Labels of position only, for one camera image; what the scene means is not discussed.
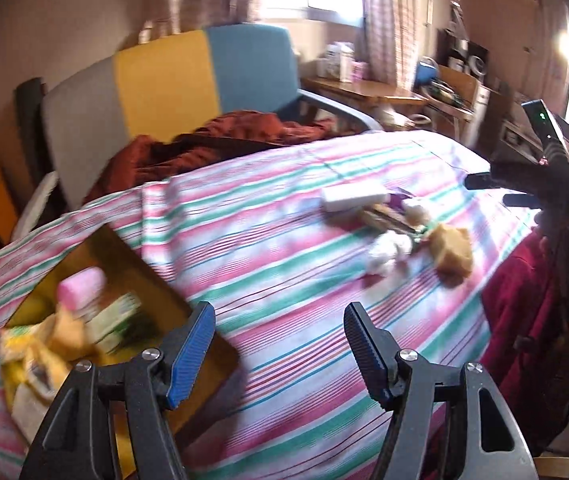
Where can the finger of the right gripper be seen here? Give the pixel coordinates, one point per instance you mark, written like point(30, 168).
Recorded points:
point(480, 181)
point(521, 201)

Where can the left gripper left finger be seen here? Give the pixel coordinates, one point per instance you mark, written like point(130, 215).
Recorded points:
point(76, 439)

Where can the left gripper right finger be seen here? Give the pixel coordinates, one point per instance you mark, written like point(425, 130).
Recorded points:
point(481, 439)

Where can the white cardboard box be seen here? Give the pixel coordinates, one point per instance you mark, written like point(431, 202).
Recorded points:
point(28, 411)

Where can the white plastic bag ball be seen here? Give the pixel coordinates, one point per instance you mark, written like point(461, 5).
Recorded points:
point(415, 212)

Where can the yellow sponge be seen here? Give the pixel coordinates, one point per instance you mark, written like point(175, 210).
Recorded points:
point(68, 338)
point(451, 250)

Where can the brown cracker pack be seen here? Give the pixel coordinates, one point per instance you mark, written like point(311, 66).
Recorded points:
point(383, 218)

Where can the green yellow snack bar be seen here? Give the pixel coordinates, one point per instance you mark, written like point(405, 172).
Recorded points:
point(14, 342)

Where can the gold metal tin box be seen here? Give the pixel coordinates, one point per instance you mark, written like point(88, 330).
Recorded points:
point(162, 310)

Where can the white foam block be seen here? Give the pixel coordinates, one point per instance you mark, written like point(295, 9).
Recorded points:
point(348, 196)

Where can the pink hair roller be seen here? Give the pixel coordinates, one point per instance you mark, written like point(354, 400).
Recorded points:
point(79, 290)

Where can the green white medicine box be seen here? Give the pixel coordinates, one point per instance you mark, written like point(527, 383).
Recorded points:
point(107, 329)

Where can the blue bag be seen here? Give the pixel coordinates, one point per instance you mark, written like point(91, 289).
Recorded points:
point(427, 70)

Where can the wooden side table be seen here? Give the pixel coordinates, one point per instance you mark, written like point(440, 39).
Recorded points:
point(366, 95)

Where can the white boxes on table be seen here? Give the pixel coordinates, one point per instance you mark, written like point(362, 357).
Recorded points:
point(338, 62)

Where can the striped pink green tablecloth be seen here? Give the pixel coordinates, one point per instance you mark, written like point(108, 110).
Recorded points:
point(251, 237)

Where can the rust red jacket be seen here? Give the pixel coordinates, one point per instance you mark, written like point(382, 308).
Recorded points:
point(232, 135)

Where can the grey yellow blue armchair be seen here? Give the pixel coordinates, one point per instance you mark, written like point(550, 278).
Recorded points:
point(167, 87)

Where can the black rolled mat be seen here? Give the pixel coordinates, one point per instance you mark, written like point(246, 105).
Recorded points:
point(28, 98)

